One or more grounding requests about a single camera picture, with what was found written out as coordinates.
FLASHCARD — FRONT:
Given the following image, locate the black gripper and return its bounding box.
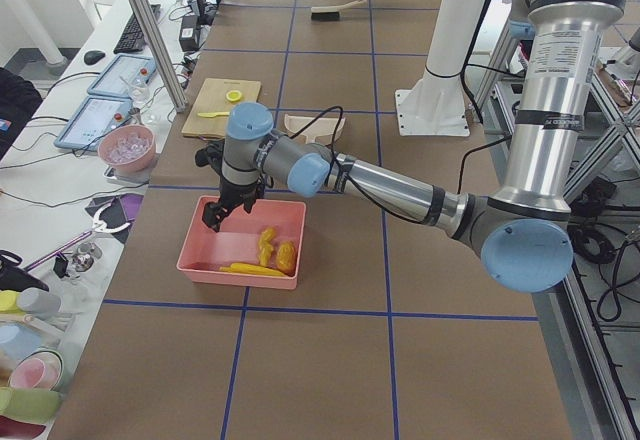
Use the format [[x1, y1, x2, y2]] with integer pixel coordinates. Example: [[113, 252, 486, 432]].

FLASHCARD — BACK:
[[195, 141, 264, 232]]

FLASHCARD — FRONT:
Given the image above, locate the tan toy ginger root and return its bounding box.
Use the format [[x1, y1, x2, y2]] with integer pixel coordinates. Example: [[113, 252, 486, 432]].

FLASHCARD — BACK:
[[258, 226, 277, 267]]

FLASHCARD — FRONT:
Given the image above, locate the yellow toy corn cob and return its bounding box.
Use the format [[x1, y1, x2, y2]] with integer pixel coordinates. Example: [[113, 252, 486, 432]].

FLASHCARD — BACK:
[[218, 262, 287, 277]]

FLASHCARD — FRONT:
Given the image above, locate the brown toy potato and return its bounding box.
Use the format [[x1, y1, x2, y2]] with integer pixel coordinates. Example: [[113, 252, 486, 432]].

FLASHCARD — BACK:
[[276, 241, 297, 275]]

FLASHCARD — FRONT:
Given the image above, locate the beige plastic dustpan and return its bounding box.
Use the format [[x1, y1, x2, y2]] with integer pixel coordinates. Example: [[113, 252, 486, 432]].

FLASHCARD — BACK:
[[284, 114, 345, 146]]

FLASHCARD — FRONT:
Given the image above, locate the pink plastic bin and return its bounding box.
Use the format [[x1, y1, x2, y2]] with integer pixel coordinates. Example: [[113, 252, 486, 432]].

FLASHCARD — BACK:
[[177, 196, 306, 290]]

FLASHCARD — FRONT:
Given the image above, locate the yellow plastic knife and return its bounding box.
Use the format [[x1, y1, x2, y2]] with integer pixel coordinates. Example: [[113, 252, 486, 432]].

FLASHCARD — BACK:
[[197, 111, 230, 119]]

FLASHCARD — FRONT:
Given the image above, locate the wooden cutting board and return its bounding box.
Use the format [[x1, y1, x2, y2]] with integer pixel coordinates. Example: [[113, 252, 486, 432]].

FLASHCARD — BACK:
[[181, 78, 262, 139]]

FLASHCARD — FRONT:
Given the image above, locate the pink bowl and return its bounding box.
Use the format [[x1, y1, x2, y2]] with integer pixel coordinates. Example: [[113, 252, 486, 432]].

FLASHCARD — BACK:
[[98, 125, 156, 173]]

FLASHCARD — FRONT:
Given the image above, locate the lower teach pendant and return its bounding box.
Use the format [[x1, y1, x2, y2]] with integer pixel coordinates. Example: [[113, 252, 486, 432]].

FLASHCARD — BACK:
[[54, 96, 132, 151]]

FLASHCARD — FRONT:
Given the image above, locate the teach pendant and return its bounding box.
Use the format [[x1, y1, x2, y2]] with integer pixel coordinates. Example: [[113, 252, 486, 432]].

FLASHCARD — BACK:
[[54, 96, 132, 151], [87, 53, 156, 98]]

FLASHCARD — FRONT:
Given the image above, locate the upper teach pendant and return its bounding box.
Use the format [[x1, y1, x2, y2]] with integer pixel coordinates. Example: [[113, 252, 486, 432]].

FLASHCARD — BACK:
[[87, 53, 156, 98]]

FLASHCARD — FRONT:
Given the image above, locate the black power adapter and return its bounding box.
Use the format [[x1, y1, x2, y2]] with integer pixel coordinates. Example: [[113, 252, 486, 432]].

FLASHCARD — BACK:
[[179, 14, 201, 52]]

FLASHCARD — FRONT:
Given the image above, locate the black keyboard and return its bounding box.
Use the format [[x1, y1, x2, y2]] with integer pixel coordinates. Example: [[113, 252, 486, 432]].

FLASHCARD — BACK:
[[113, 14, 147, 54]]

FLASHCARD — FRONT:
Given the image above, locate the black computer mouse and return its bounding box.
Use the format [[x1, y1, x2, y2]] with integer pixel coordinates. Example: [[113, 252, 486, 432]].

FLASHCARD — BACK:
[[83, 50, 106, 66]]

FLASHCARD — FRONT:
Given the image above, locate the grey cup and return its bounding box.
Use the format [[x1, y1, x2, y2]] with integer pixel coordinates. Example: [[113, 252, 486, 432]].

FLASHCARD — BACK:
[[16, 288, 62, 318]]

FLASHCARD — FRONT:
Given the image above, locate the pink cup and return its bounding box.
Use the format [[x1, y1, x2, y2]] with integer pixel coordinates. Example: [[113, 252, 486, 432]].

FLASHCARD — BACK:
[[9, 352, 62, 390]]

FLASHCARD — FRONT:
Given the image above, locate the blue cup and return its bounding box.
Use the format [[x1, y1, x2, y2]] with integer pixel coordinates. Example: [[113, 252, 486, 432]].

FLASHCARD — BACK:
[[0, 323, 42, 362]]

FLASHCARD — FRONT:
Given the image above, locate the green cup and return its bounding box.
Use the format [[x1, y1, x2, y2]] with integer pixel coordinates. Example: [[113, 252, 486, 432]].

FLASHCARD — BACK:
[[1, 387, 62, 424]]

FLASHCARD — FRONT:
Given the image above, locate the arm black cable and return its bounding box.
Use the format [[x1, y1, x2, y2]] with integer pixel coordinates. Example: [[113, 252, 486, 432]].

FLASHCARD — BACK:
[[287, 104, 346, 161]]

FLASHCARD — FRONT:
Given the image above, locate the aluminium frame post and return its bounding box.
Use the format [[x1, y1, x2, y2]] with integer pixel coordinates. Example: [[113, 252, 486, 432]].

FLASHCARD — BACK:
[[128, 0, 187, 113]]

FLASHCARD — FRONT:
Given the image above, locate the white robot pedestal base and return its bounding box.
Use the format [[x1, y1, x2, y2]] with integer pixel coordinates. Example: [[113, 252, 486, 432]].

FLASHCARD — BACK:
[[395, 0, 490, 137]]

